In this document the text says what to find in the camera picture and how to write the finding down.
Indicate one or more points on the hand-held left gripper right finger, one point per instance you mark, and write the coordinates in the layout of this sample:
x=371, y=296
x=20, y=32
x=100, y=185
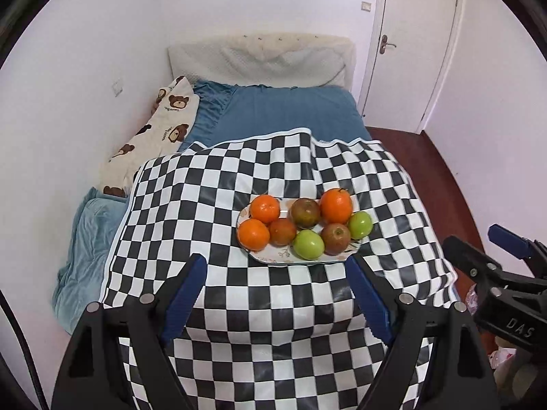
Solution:
x=369, y=299

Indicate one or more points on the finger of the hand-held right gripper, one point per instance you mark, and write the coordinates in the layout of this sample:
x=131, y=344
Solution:
x=474, y=260
x=510, y=239

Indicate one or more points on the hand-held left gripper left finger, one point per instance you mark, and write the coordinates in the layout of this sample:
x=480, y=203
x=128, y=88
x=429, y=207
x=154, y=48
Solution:
x=183, y=299

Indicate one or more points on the red-brown apple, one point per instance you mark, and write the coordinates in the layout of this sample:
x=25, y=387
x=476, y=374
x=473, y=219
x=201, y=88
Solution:
x=335, y=239
x=283, y=231

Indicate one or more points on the green apple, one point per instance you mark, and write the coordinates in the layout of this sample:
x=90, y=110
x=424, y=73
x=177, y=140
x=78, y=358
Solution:
x=307, y=244
x=360, y=225

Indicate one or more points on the oval floral ceramic plate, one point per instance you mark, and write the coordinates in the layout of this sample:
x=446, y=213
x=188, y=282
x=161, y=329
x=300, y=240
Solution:
x=273, y=258

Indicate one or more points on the large orange with stem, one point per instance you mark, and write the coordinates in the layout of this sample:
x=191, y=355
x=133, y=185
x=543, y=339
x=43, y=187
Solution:
x=336, y=206

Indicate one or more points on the dark brown-green apple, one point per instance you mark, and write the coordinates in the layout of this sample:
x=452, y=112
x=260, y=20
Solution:
x=305, y=212

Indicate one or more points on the clear plastic bag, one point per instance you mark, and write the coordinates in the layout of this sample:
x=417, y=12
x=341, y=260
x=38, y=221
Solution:
x=472, y=299

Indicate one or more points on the black and white checkered cloth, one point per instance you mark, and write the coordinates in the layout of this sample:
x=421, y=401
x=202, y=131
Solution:
x=205, y=200

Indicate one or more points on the light blue fleece blanket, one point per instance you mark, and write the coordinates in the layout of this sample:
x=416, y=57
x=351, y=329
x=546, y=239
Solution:
x=85, y=247

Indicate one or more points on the bear print pillow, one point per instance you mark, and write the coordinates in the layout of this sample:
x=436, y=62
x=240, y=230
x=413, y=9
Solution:
x=166, y=124

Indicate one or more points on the blue bed sheet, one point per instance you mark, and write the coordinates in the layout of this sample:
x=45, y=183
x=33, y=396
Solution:
x=282, y=109

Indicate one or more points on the white door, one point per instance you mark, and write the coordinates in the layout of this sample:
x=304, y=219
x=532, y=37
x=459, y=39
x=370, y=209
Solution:
x=414, y=42

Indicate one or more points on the cream padded headboard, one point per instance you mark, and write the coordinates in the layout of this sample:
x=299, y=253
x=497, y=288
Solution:
x=299, y=39

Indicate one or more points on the white wall outlet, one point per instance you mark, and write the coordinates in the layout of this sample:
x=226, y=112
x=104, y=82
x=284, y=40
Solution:
x=117, y=89

